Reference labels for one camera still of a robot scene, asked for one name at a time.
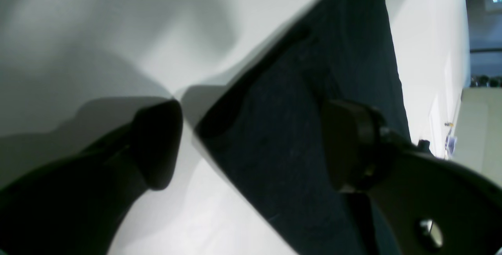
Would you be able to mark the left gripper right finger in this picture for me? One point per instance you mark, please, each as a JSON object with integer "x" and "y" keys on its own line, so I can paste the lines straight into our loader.
{"x": 432, "y": 206}

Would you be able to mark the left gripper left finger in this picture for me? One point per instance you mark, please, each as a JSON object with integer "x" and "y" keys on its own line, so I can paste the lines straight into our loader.
{"x": 75, "y": 206}

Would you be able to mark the black T-shirt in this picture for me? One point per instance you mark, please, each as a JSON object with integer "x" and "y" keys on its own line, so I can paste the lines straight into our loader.
{"x": 265, "y": 132}

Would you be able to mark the right grey divider panel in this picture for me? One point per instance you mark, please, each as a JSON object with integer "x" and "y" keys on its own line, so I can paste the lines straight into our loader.
{"x": 479, "y": 132}

